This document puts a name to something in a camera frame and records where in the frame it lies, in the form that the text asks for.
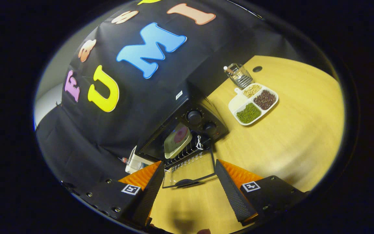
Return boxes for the dark red beans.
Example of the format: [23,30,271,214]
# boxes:
[254,90,277,110]

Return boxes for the yellow soybeans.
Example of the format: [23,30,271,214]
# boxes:
[243,84,262,98]

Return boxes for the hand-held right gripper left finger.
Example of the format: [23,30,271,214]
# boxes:
[77,161,165,228]

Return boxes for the small white plate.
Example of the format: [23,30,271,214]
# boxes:
[164,123,193,159]

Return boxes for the clear plastic bottle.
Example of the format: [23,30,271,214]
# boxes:
[121,157,145,171]

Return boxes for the pink food slice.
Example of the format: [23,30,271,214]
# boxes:
[173,127,188,144]

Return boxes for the black electric oven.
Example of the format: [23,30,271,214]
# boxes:
[138,83,230,189]

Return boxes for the green mung beans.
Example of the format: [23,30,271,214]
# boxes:
[236,103,261,124]

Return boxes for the white toaster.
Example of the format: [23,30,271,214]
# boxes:
[125,146,156,174]

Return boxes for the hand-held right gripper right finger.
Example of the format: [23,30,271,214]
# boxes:
[215,159,307,226]

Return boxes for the white divided plate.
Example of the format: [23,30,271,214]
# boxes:
[228,83,279,126]

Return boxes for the metal wire basket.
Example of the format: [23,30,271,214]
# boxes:
[223,63,254,90]

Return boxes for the black backdrop cloth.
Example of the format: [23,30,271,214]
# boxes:
[35,0,304,202]

